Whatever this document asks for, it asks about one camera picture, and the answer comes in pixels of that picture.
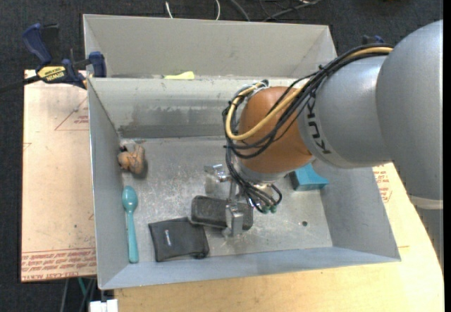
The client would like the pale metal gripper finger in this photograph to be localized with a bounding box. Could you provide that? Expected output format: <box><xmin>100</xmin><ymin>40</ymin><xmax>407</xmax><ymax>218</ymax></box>
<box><xmin>222</xmin><ymin>201</ymin><xmax>245</xmax><ymax>238</ymax></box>
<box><xmin>203</xmin><ymin>163</ymin><xmax>227</xmax><ymax>194</ymax></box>

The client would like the black rectangular case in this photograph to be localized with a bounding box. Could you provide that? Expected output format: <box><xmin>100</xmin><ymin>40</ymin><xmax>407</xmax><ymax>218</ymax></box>
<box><xmin>190</xmin><ymin>194</ymin><xmax>254</xmax><ymax>230</ymax></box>

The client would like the grey metal bin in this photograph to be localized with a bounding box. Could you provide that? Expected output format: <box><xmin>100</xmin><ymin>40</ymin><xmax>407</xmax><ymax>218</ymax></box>
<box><xmin>82</xmin><ymin>13</ymin><xmax>402</xmax><ymax>291</ymax></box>

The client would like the blue box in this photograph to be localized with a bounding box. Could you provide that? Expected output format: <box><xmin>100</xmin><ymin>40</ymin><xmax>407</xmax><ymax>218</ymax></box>
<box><xmin>288</xmin><ymin>162</ymin><xmax>330</xmax><ymax>192</ymax></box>

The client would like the black fabric pouch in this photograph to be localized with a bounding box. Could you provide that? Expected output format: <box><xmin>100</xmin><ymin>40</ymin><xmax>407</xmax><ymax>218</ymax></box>
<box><xmin>147</xmin><ymin>217</ymin><xmax>211</xmax><ymax>263</ymax></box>

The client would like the tan toy animal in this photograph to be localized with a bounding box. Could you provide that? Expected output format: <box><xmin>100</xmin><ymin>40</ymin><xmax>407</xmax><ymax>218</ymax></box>
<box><xmin>117</xmin><ymin>143</ymin><xmax>148</xmax><ymax>176</ymax></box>

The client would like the teal plastic spoon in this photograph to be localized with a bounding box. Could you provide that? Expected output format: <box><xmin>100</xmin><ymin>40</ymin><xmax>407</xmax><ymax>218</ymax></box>
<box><xmin>121</xmin><ymin>185</ymin><xmax>140</xmax><ymax>264</ymax></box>

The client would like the yellow cloth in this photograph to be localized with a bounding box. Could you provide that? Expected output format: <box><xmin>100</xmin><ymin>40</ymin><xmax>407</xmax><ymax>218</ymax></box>
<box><xmin>163</xmin><ymin>70</ymin><xmax>196</xmax><ymax>80</ymax></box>

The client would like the brown cardboard board red print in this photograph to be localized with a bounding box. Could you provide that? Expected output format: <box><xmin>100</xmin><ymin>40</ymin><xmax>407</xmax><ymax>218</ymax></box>
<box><xmin>20</xmin><ymin>69</ymin><xmax>412</xmax><ymax>283</ymax></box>

